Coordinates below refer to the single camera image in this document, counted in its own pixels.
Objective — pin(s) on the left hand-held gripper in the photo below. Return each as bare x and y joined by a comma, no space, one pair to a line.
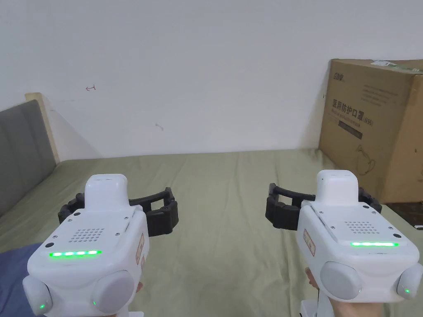
89,237

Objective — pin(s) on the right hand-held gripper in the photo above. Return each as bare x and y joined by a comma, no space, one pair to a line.
357,251

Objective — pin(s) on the person's left hand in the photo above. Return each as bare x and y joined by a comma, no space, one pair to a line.
140,286

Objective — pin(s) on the person's right hand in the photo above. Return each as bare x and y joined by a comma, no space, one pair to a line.
347,310

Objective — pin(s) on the large brown cardboard carton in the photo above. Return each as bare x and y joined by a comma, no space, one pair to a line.
373,132

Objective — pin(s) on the bed with pale green sheet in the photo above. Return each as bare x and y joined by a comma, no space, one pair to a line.
218,204

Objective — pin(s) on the grey padded headboard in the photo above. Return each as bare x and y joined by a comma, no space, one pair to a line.
23,152

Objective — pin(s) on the dark blue shirt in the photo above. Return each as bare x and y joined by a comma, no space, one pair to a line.
15,280

